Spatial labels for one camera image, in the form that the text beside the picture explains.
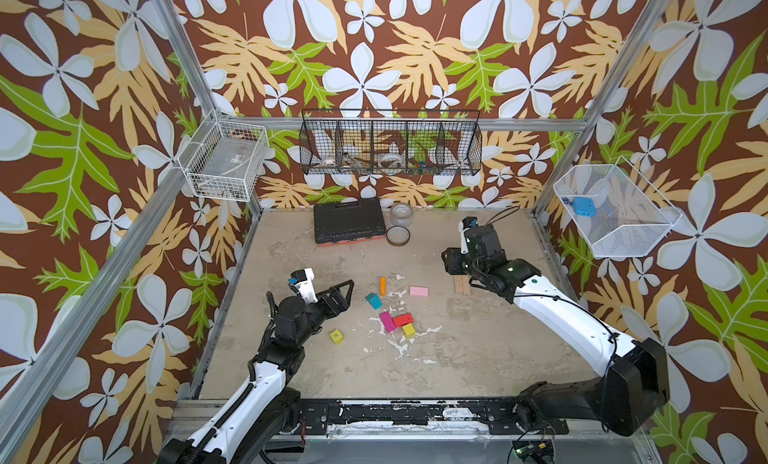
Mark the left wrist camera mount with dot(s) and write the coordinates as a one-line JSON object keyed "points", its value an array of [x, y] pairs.
{"points": [[301, 283]]}

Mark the small yellow block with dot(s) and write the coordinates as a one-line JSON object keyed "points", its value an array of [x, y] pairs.
{"points": [[409, 330]]}

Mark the pink rectangular block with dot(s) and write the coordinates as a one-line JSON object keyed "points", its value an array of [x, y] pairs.
{"points": [[418, 291]]}

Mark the clear tape roll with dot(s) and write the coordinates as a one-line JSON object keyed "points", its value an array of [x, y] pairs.
{"points": [[401, 214]]}

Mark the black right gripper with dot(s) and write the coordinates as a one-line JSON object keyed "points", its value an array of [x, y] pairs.
{"points": [[455, 260]]}

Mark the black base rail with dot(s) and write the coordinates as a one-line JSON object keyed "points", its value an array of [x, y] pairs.
{"points": [[490, 415]]}

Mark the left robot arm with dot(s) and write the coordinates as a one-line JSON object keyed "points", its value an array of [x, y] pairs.
{"points": [[265, 405]]}

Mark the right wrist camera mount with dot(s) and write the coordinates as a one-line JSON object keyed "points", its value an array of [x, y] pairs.
{"points": [[466, 225]]}

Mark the white mesh basket right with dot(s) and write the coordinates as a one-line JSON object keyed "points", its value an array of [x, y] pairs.
{"points": [[633, 216]]}

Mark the teal triangular block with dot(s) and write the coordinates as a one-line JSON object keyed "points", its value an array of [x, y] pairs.
{"points": [[374, 300]]}

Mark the magenta block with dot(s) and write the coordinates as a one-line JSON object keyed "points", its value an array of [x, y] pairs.
{"points": [[388, 322]]}

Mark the blue object in basket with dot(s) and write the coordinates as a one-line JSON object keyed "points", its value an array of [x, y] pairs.
{"points": [[581, 206]]}

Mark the white tape roll in basket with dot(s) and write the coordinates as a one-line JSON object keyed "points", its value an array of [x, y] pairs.
{"points": [[390, 161]]}

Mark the natural wood plank block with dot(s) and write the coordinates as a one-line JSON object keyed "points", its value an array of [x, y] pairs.
{"points": [[462, 285]]}

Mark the red block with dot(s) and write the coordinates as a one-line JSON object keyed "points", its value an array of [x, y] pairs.
{"points": [[403, 320]]}

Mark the black red tool case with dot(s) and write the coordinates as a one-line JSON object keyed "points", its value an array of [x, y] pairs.
{"points": [[337, 223]]}

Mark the black wire wall basket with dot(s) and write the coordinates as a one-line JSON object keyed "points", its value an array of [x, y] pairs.
{"points": [[432, 142]]}

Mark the white wire basket left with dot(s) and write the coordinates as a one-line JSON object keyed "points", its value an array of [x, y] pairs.
{"points": [[223, 159]]}

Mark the brown tape roll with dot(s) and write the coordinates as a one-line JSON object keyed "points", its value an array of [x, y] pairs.
{"points": [[398, 236]]}

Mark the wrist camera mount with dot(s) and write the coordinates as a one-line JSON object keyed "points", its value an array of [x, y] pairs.
{"points": [[301, 283], [466, 225]]}

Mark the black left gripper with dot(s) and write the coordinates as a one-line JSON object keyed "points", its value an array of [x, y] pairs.
{"points": [[341, 305]]}

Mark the yellow green cube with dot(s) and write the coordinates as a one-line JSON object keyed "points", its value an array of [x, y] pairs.
{"points": [[337, 337]]}

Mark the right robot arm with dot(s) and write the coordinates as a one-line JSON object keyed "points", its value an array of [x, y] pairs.
{"points": [[631, 379]]}

